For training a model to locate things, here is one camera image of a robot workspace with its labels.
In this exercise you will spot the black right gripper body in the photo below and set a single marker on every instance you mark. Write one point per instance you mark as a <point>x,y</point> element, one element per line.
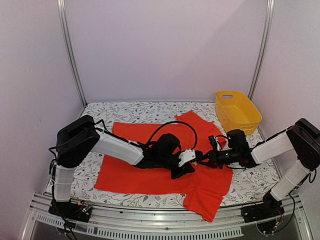
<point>230,158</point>

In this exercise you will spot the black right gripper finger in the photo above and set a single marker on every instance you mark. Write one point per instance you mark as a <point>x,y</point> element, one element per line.
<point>208,164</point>
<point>206,158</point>

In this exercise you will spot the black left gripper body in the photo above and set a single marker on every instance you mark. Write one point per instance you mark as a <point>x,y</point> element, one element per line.
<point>164,161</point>

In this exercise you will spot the red t-shirt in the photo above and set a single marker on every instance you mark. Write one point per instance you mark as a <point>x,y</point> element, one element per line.
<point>204,189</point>

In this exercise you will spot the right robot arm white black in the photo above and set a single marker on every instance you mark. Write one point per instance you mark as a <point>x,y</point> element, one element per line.
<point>302,140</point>

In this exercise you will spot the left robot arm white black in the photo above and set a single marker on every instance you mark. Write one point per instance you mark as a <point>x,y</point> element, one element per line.
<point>75,141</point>

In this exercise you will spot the yellow plastic basket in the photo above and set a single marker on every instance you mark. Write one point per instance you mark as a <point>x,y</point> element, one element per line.
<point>235,111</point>

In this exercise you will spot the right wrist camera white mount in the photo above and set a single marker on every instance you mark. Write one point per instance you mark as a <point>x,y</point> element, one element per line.
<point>214,142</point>

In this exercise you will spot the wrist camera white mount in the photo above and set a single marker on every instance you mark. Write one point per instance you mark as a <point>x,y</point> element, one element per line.
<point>214,142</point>
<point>189,155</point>

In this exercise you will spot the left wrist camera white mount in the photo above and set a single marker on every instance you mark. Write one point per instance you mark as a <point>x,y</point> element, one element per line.
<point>189,155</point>

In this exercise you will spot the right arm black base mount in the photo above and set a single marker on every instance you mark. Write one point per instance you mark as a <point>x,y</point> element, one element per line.
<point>269,208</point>

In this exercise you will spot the aluminium front rail frame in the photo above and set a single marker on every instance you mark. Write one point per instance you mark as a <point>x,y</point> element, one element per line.
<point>116,222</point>

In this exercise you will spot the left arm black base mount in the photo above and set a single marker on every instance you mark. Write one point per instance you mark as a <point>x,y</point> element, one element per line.
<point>79,211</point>

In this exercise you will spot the right aluminium corner post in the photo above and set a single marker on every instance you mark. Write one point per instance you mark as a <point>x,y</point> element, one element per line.
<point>270,4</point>

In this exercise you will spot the aluminium corner post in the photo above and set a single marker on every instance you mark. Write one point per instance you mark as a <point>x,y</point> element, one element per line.
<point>61,6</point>
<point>270,4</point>

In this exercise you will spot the left aluminium corner post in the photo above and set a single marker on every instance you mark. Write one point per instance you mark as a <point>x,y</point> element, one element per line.
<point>61,6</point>

